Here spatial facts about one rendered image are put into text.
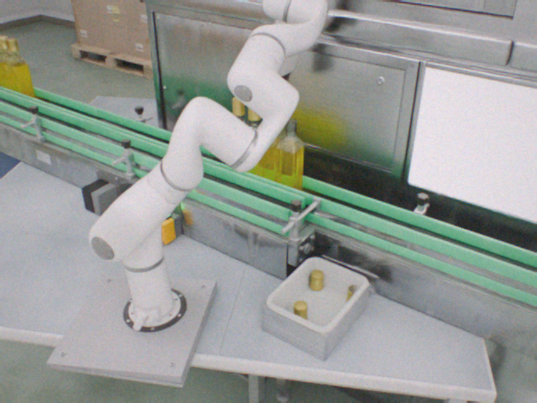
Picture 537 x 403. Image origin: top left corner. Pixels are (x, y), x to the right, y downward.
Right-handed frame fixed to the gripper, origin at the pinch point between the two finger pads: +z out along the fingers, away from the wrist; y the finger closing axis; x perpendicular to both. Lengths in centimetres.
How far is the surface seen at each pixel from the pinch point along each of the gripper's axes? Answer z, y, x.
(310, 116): 9.4, -12.7, 6.3
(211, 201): 32.7, 13.7, -3.4
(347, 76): -6.5, -12.7, 13.2
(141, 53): 178, -237, -276
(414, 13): -27.2, -15.0, 23.1
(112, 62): 199, -227, -305
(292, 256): 31.0, 15.6, 25.5
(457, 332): 30, 7, 69
